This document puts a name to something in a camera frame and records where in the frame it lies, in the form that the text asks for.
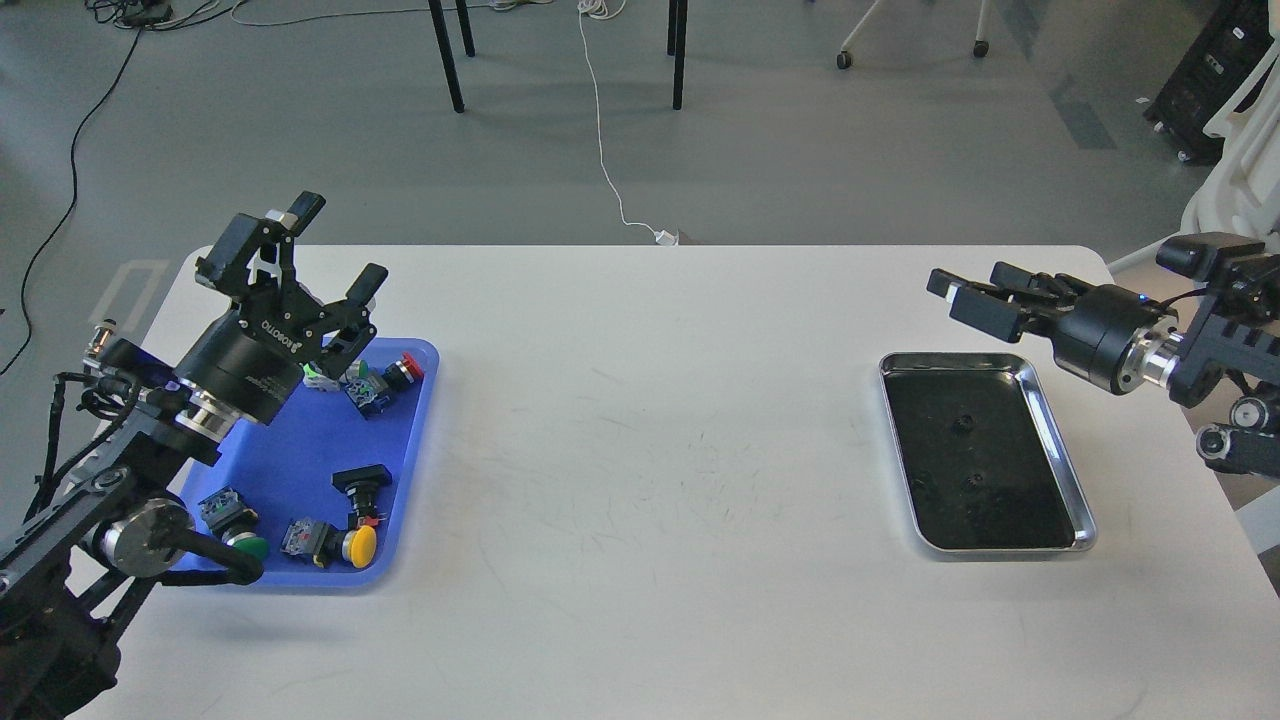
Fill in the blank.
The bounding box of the black table leg left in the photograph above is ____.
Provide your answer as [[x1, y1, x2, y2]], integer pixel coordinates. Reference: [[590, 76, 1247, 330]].
[[428, 0, 476, 114]]

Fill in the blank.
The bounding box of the black Robotiq body image right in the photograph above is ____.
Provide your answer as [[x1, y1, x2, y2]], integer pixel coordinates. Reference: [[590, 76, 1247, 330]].
[[1050, 284, 1179, 395]]

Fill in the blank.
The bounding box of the black cable on floor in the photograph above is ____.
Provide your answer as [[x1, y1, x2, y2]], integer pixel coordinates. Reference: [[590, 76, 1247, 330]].
[[0, 0, 230, 377]]

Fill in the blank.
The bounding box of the green white push button switch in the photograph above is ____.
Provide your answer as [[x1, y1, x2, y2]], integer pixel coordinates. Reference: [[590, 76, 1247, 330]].
[[305, 363, 370, 392]]

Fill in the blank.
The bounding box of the black cart on wheels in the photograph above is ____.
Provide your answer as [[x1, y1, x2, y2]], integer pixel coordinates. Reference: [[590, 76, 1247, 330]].
[[1143, 1, 1274, 165]]

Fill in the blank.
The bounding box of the silver metal tray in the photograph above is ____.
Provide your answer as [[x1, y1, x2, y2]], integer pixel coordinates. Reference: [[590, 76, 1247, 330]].
[[879, 352, 1098, 560]]

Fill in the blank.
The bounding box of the red push button switch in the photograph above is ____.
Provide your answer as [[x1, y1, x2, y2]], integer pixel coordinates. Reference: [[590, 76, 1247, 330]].
[[340, 352, 425, 419]]

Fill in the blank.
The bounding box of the black table leg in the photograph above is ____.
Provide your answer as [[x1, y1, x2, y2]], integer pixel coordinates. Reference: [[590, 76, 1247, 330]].
[[666, 0, 689, 111], [428, 0, 476, 114]]

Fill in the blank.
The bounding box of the white cable on floor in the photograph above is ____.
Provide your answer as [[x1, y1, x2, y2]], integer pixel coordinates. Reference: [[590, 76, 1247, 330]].
[[230, 0, 678, 246]]

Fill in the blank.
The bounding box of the black Robotiq body image left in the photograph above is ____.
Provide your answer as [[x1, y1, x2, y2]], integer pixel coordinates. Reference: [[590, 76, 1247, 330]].
[[178, 304, 321, 425]]

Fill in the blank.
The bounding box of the green round push button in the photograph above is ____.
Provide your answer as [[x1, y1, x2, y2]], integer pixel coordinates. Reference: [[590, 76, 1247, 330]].
[[198, 487, 269, 561]]

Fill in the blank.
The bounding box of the black square push button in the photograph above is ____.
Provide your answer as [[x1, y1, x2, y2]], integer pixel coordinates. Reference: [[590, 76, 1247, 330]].
[[332, 464, 392, 530]]

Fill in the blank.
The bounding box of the black table leg right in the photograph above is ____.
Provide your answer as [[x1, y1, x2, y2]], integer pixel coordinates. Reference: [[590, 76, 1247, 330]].
[[666, 0, 689, 111]]

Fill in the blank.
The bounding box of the white chair base with casters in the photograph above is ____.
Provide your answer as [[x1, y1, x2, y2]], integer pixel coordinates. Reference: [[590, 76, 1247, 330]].
[[832, 1, 961, 70]]

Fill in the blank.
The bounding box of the yellow push button switch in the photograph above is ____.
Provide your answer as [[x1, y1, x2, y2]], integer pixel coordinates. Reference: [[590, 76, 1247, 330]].
[[279, 518, 378, 569]]

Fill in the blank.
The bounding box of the blue plastic tray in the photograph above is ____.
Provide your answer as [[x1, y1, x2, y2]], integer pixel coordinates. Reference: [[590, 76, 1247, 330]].
[[177, 338, 440, 593]]

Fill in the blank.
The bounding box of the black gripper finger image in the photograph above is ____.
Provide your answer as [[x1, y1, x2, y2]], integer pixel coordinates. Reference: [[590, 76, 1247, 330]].
[[989, 263, 1094, 306], [925, 268, 1061, 343], [310, 263, 389, 380], [195, 191, 325, 316]]

